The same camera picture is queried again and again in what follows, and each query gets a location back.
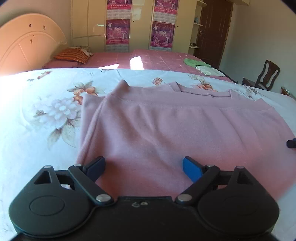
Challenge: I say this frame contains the pink knit sweater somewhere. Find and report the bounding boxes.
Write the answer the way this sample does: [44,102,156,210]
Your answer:
[77,81,295,198]

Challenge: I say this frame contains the dark wooden chair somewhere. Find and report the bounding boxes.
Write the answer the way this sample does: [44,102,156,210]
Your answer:
[242,60,280,91]

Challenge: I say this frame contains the white floral bed sheet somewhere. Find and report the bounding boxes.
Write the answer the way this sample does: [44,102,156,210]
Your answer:
[1,68,295,240]

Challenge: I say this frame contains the white folded cloth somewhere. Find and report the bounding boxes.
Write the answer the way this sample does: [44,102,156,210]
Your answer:
[195,66,225,77]

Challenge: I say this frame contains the green folded cloth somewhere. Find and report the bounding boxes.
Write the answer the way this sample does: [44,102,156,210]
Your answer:
[183,58,211,68]

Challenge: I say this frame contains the orange striped pillow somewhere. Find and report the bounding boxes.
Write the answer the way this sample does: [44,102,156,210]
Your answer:
[54,47,93,64]

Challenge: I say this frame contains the pink checked bed cover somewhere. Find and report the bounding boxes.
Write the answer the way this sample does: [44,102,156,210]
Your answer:
[42,48,238,83]

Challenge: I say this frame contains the cream corner shelf unit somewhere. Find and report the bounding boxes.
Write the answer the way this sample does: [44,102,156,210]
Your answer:
[188,0,207,55]

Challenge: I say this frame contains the cream arched headboard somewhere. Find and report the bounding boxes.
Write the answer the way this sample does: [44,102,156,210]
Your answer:
[1,13,69,75]

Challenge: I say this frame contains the lower left purple poster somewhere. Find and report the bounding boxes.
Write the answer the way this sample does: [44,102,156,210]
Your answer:
[105,19,130,52]

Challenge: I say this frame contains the purple poster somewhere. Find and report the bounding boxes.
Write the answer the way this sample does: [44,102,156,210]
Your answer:
[153,0,179,24]
[105,19,130,52]
[106,0,132,20]
[149,22,175,51]

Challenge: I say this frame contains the lower right purple poster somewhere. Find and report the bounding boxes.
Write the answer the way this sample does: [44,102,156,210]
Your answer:
[149,22,175,51]

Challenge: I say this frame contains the dark brown wooden door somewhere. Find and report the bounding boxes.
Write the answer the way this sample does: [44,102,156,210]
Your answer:
[194,0,233,69]

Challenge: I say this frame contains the cream wardrobe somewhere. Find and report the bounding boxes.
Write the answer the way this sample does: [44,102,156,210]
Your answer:
[71,1,206,53]

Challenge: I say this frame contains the upper left purple poster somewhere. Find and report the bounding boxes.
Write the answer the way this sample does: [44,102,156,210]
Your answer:
[106,0,132,20]

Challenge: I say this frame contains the upper right purple poster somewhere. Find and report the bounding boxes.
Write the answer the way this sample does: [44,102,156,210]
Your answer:
[153,0,179,24]

